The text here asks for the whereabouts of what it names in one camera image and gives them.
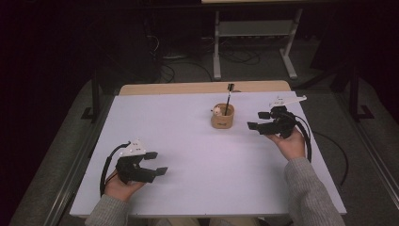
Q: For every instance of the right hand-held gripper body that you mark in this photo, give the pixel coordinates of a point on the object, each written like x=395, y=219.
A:
x=280, y=124

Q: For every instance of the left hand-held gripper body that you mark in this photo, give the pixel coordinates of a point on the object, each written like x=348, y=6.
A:
x=131, y=168

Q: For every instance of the wooden pen holder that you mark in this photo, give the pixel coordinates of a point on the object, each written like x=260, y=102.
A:
x=222, y=121

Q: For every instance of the black pen with square end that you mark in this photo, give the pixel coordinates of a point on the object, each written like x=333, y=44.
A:
x=228, y=100

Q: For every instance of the person's left hand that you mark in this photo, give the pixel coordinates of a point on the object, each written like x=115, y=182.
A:
x=120, y=190

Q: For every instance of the person's right hand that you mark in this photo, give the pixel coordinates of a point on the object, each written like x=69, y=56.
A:
x=291, y=146

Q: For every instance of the small white figurine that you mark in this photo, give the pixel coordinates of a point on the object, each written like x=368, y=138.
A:
x=216, y=110

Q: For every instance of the black metal stand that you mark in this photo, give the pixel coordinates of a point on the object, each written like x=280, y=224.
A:
x=94, y=100
x=356, y=94

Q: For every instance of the white power strip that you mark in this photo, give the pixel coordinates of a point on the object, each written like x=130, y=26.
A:
x=174, y=57

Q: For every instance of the white metal desk frame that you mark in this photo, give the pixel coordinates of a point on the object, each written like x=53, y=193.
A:
x=254, y=29

